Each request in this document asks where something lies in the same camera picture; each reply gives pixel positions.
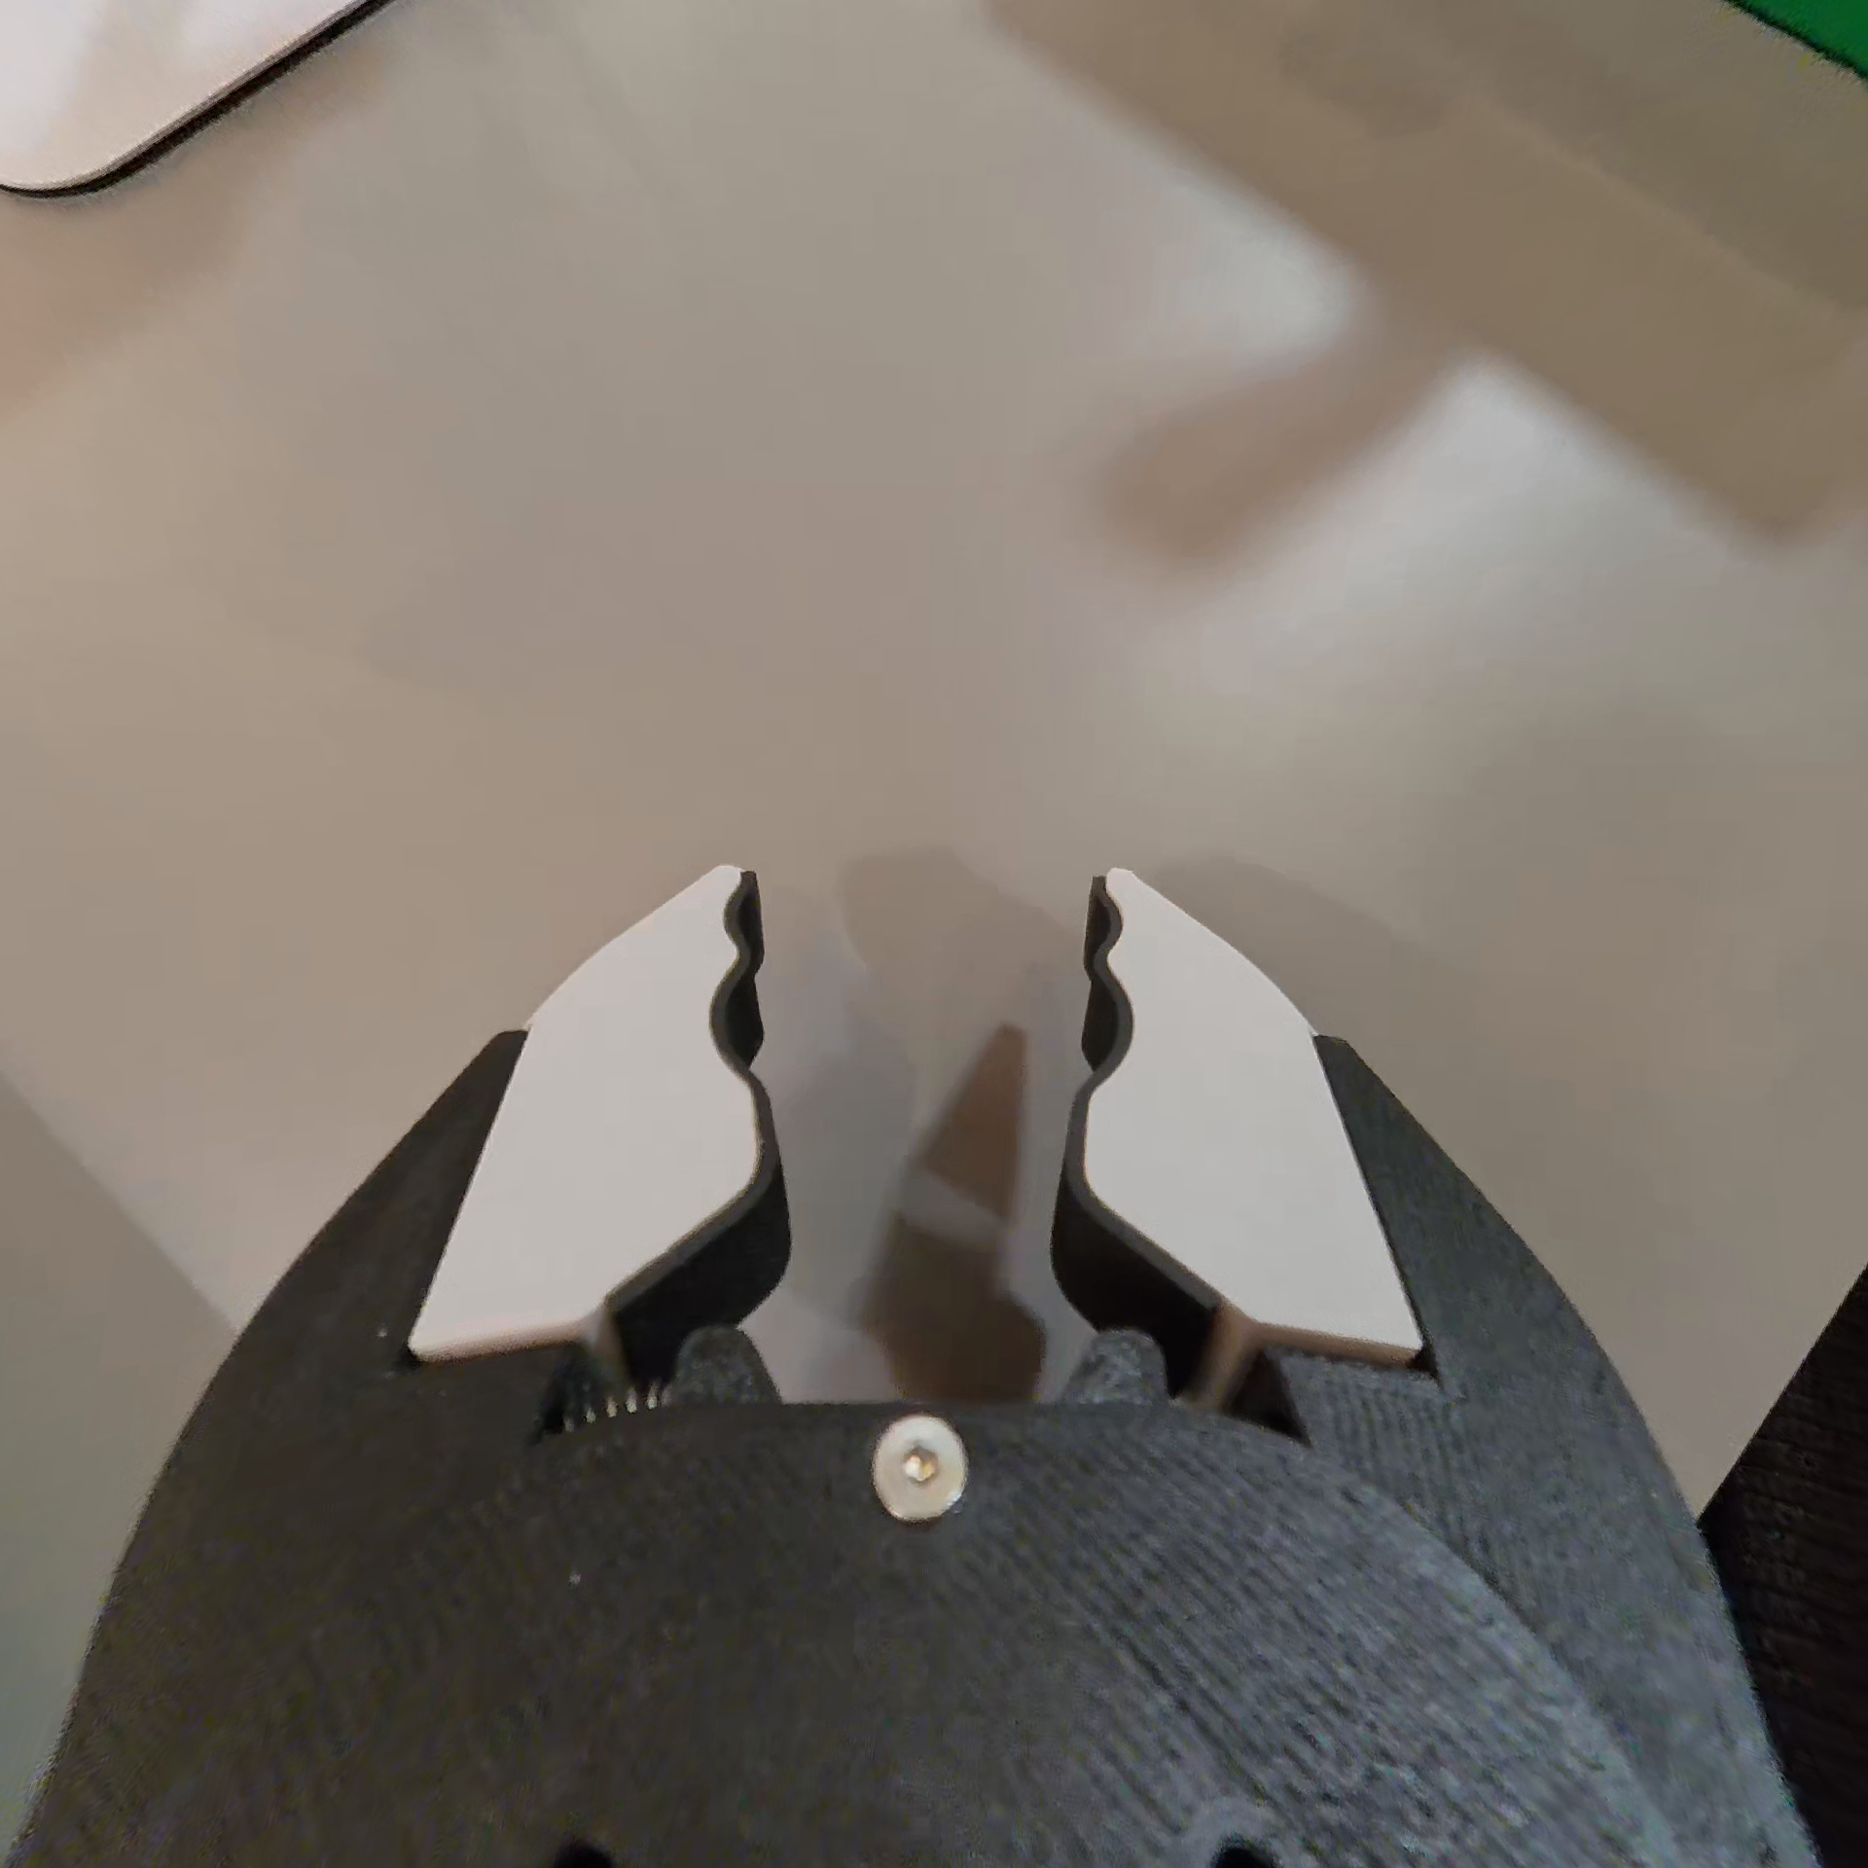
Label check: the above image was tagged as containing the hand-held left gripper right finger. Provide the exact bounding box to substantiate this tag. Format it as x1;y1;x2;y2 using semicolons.
1047;866;1425;1413

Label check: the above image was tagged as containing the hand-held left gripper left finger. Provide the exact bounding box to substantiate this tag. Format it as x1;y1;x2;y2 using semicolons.
406;866;795;1391

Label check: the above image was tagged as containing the green plastic bin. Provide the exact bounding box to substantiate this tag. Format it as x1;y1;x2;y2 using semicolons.
1722;0;1868;71

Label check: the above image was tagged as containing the white stand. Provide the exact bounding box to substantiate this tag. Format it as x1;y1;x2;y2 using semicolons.
0;0;398;196

